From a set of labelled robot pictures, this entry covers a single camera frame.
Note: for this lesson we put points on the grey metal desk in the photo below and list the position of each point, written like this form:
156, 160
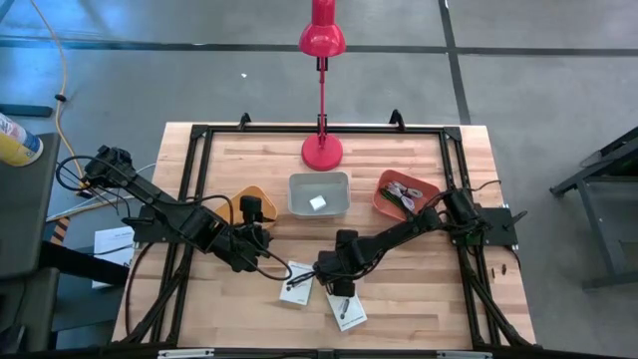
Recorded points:
598, 179

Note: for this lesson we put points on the black metal table frame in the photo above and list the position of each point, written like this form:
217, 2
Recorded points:
274, 129

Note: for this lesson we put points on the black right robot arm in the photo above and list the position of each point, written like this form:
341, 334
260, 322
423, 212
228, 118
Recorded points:
399, 234

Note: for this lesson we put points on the silver metal bracket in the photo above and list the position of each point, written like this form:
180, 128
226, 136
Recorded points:
184, 353
463, 354

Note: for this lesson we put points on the white green Acer box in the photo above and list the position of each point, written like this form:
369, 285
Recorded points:
299, 294
349, 314

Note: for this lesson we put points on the red desk lamp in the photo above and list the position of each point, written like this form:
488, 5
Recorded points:
321, 40

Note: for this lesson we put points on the orange black striped tape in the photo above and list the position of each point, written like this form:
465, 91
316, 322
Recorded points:
59, 232

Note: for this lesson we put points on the white paper sheet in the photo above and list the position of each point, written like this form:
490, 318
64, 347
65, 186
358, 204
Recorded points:
112, 242

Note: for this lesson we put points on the grey plastic bin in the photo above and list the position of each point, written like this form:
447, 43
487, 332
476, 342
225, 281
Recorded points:
319, 187

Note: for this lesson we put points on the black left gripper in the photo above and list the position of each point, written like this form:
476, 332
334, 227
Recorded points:
246, 244

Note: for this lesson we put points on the white USB charger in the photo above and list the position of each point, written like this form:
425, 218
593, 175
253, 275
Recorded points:
317, 203

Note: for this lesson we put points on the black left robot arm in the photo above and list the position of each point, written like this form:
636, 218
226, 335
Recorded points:
164, 214

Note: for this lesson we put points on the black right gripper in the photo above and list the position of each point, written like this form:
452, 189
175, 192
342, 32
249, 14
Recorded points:
339, 264

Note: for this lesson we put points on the black table clamp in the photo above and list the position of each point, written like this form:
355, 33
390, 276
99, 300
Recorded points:
397, 119
244, 120

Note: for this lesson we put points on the orange plastic bin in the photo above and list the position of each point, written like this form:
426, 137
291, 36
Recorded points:
389, 175

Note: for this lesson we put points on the black side table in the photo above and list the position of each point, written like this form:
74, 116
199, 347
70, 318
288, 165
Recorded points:
25, 209

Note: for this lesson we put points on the yellow wipes canister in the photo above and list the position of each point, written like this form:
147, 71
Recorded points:
17, 144

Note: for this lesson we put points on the yellow plastic bin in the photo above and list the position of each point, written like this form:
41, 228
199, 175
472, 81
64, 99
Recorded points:
231, 204

